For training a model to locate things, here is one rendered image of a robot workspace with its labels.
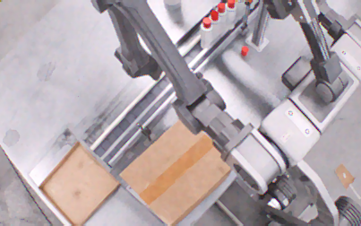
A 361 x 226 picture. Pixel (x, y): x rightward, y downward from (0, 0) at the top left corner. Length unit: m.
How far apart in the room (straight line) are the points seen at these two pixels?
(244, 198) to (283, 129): 1.29
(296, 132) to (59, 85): 1.19
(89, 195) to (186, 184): 0.51
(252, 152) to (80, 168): 0.91
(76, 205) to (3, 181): 1.27
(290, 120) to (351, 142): 1.82
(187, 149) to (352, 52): 0.64
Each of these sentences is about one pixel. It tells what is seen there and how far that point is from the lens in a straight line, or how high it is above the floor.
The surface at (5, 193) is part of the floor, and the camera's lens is 2.70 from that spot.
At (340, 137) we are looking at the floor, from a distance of 2.59.
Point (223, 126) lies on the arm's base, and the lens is 0.84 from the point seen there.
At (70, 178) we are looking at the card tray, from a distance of 1.56.
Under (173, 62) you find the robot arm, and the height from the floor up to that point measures 1.56.
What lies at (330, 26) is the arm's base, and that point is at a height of 1.47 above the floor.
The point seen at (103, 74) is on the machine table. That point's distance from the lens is 1.66.
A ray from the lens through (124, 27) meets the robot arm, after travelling 0.94.
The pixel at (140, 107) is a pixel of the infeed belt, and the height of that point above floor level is 0.88.
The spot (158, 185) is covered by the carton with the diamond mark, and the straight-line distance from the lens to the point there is 1.18.
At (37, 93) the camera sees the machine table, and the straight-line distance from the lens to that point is 1.75.
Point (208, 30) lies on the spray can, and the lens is 1.46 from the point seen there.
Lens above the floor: 2.28
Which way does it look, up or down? 71 degrees down
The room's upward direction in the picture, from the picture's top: 8 degrees counter-clockwise
